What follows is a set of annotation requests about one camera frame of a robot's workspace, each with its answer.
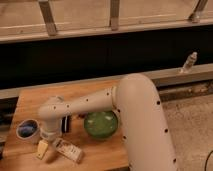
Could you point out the metal bracket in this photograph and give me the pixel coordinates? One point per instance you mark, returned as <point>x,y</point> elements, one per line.
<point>47,17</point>
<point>114,14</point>
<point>196,14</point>

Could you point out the black white striped block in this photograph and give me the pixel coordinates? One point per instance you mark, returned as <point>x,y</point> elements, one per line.
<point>66,121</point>

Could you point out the green bowl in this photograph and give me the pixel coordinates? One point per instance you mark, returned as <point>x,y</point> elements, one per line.
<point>101,125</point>

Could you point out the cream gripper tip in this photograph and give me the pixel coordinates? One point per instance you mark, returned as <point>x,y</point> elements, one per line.
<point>42,149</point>

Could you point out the right metal bracket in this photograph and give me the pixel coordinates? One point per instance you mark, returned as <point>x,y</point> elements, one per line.
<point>196,14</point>

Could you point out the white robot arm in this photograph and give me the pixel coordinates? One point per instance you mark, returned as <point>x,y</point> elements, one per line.
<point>135,97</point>

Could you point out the left metal bracket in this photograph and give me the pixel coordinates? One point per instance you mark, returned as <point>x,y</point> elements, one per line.
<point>47,17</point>

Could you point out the small bottle on ledge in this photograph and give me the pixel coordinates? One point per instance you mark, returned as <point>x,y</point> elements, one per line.
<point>191,59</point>

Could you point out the white blue cup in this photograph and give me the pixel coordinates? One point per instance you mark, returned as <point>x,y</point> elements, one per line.
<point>29,131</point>

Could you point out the wooden table board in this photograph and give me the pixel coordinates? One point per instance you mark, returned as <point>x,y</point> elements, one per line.
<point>19,155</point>

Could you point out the red object behind bowl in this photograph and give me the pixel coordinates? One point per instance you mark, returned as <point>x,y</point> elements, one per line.
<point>81,116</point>

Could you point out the white labelled bottle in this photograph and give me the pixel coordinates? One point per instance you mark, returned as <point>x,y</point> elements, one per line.
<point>68,149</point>

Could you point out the middle metal bracket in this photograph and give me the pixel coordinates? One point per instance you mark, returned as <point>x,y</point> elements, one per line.
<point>114,14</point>

